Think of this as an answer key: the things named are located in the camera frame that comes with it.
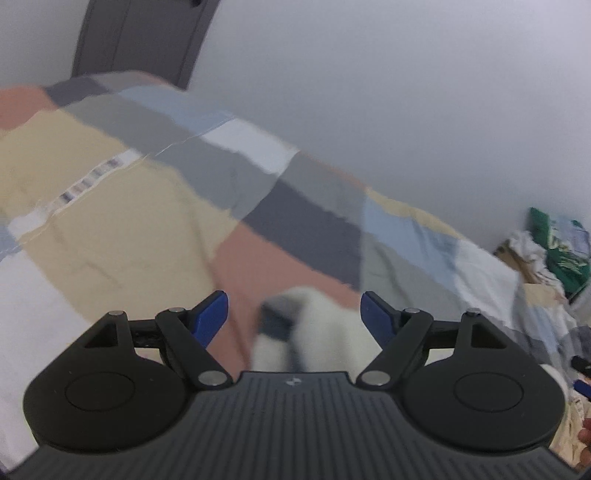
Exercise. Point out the cream and blue knit sweater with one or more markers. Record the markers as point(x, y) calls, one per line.
point(323, 332)

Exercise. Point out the person's right hand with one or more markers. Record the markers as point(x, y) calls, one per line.
point(586, 438)

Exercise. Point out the pile of white clothes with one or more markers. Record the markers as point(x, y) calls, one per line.
point(531, 263)

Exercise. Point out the grey door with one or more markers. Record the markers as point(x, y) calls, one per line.
point(138, 37)

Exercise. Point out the patchwork quilt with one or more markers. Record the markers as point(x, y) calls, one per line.
point(115, 207)

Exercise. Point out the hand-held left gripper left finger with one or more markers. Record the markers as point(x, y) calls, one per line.
point(210, 317)

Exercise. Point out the green printed bag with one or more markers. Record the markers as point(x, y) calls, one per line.
point(561, 256)

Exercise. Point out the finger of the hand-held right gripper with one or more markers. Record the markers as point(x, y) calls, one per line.
point(583, 390)

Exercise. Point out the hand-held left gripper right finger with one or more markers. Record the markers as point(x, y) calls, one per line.
point(376, 316)

